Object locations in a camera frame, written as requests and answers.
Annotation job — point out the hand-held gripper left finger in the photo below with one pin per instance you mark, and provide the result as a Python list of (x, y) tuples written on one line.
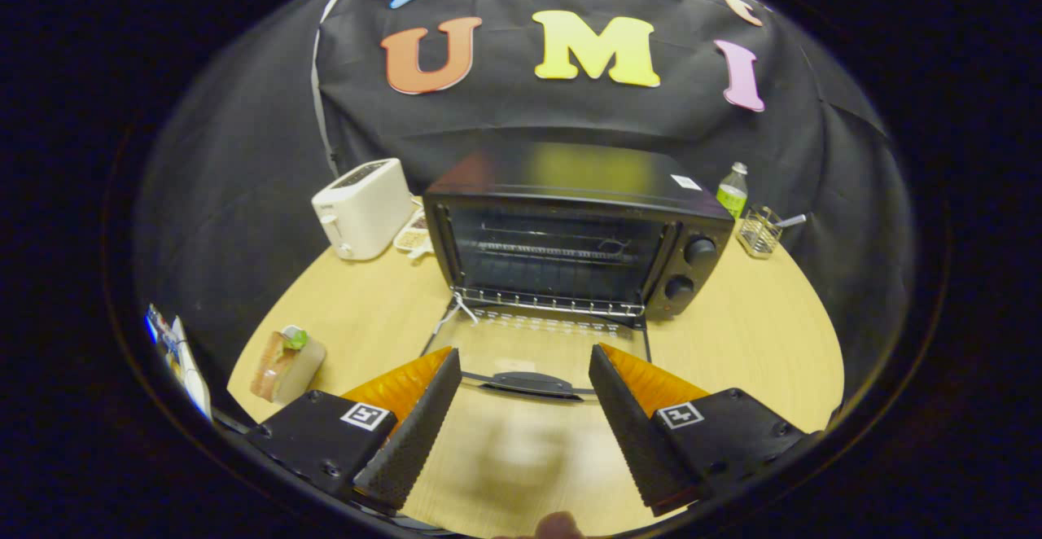
[(415, 441)]

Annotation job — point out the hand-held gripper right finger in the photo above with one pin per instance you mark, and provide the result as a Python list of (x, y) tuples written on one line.
[(635, 441)]

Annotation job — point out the white bread sandwich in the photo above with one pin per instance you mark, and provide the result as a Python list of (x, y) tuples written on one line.
[(285, 368)]

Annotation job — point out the black toaster oven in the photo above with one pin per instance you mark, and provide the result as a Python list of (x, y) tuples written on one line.
[(570, 173)]

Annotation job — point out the small plate of food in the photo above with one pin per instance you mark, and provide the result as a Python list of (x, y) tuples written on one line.
[(413, 238)]

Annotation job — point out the white pop-up toaster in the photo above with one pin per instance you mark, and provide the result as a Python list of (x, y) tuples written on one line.
[(366, 209)]

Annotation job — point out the green label drink bottle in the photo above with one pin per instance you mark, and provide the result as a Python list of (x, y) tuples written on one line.
[(733, 197)]

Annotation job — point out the metal spoon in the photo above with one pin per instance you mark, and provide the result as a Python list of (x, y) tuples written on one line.
[(791, 220)]

